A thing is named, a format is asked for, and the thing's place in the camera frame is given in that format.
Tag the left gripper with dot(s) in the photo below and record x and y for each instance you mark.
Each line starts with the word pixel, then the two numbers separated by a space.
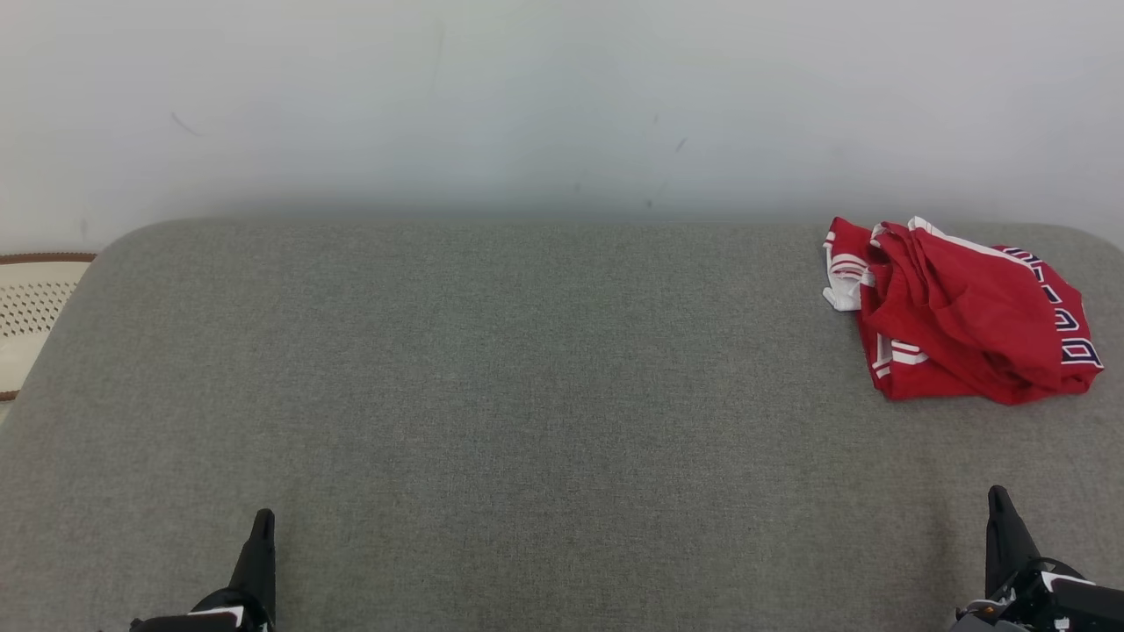
pixel 211 619

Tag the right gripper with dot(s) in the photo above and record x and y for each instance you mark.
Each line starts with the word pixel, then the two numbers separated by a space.
pixel 1054 606

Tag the red shorts white trim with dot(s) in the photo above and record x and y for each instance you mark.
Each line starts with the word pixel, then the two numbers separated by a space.
pixel 966 316

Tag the red basketball jersey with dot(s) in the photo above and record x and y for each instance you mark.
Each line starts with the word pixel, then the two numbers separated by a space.
pixel 846 239

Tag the cream perforated laundry basket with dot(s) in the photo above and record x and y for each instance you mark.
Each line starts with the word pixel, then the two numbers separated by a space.
pixel 35 325

